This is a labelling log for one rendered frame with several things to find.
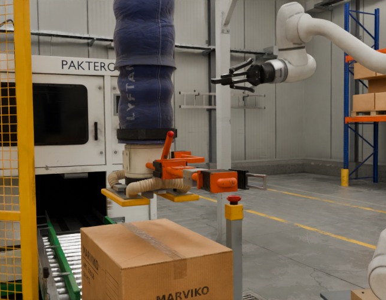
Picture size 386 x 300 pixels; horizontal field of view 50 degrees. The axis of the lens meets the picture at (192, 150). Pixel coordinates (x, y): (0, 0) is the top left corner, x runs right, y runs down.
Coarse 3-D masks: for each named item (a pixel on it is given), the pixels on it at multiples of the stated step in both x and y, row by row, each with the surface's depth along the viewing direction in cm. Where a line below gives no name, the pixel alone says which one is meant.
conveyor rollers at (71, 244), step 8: (48, 240) 316; (64, 240) 312; (72, 240) 314; (48, 248) 292; (64, 248) 294; (72, 248) 296; (80, 248) 291; (48, 256) 274; (72, 256) 278; (80, 256) 273; (56, 264) 258; (72, 264) 261; (80, 264) 256; (56, 272) 242; (80, 272) 246; (56, 280) 232; (80, 280) 229; (64, 288) 218; (80, 288) 219; (64, 296) 208; (80, 296) 210
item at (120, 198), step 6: (102, 192) 169; (108, 192) 161; (114, 192) 158; (120, 192) 158; (114, 198) 151; (120, 198) 147; (126, 198) 144; (132, 198) 145; (138, 198) 146; (144, 198) 147; (120, 204) 143; (126, 204) 142; (132, 204) 143; (138, 204) 144; (144, 204) 144
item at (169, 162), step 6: (156, 162) 136; (162, 162) 134; (168, 162) 134; (174, 162) 135; (180, 162) 136; (186, 162) 138; (156, 168) 139; (162, 168) 134; (156, 174) 137; (162, 174) 134; (168, 174) 135
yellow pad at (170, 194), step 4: (168, 188) 167; (172, 188) 167; (168, 192) 158; (172, 192) 156; (176, 192) 156; (188, 192) 156; (164, 196) 158; (168, 196) 154; (172, 196) 151; (176, 196) 150; (180, 196) 150; (184, 196) 151; (188, 196) 151; (192, 196) 152; (196, 196) 152; (172, 200) 150; (176, 200) 149; (180, 200) 150; (184, 200) 151; (188, 200) 151; (192, 200) 152; (196, 200) 153
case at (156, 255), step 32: (128, 224) 185; (160, 224) 185; (96, 256) 155; (128, 256) 139; (160, 256) 139; (192, 256) 138; (224, 256) 143; (96, 288) 157; (128, 288) 128; (160, 288) 133; (192, 288) 138; (224, 288) 144
